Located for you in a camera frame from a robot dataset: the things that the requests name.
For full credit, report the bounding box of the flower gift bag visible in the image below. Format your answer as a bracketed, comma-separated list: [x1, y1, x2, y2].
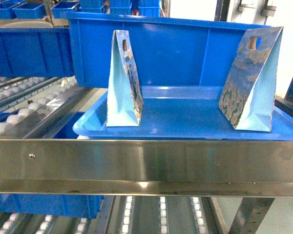
[218, 26, 284, 132]
[106, 30, 144, 127]

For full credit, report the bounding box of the white roller conveyor track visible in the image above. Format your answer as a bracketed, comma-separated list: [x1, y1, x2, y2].
[0, 78, 80, 138]

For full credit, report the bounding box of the blue plastic tray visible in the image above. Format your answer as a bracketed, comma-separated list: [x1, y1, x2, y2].
[73, 86, 293, 141]

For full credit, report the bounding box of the large blue plastic bin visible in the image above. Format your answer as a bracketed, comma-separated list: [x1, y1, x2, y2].
[62, 12, 274, 88]

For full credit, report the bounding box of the blue bin at left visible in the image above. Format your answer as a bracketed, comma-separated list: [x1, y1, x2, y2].
[0, 28, 74, 78]

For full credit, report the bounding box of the blue bin under rail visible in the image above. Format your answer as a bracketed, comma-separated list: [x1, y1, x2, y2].
[0, 194, 104, 218]

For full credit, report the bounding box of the steel rack front rail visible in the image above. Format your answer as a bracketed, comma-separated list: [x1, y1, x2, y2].
[0, 139, 293, 197]

